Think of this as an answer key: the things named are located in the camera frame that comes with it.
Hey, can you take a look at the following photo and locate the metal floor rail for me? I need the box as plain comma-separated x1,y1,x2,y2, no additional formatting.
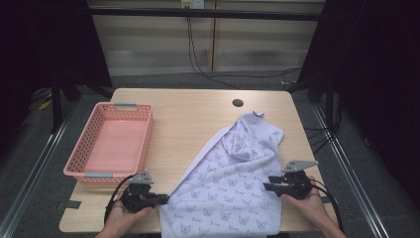
310,102,392,238
0,102,78,238

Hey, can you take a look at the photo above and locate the black metal stand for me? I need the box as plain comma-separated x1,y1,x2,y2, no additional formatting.
51,70,63,133
325,75,335,130

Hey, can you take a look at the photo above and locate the black wall cable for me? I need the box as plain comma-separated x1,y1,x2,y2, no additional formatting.
186,16,240,90

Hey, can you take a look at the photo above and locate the pink plastic basket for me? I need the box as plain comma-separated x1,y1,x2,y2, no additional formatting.
62,101,155,184

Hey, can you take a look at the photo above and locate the lavender printed towel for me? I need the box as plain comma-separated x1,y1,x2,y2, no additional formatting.
158,110,285,238

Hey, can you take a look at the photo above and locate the hand-held gripper black cable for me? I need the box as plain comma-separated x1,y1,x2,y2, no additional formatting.
103,174,137,226
311,178,345,234

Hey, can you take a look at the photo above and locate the white wall outlet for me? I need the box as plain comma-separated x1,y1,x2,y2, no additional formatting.
180,0,205,10

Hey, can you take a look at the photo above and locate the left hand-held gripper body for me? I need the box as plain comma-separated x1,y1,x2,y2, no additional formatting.
120,170,157,213

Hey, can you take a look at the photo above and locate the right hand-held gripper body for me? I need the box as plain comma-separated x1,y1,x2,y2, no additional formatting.
280,160,320,200

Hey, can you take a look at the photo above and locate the right hand-held gripper black cable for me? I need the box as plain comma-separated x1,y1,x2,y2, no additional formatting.
311,178,345,234

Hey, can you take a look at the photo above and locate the person's left hand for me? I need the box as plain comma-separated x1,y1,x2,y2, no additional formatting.
104,199,155,235

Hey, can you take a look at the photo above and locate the black curtain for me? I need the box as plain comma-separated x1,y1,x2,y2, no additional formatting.
0,0,113,157
298,0,420,206

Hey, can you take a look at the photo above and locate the black horizontal metal bar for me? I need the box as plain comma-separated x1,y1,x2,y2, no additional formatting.
88,7,326,22

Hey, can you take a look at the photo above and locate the black cable bundle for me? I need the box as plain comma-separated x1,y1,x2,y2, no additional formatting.
302,98,343,155

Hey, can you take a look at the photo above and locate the person's right hand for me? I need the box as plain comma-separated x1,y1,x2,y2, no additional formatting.
280,176,332,230

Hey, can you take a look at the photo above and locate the left hand-held gripper black cable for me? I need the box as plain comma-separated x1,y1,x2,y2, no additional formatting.
103,174,137,226

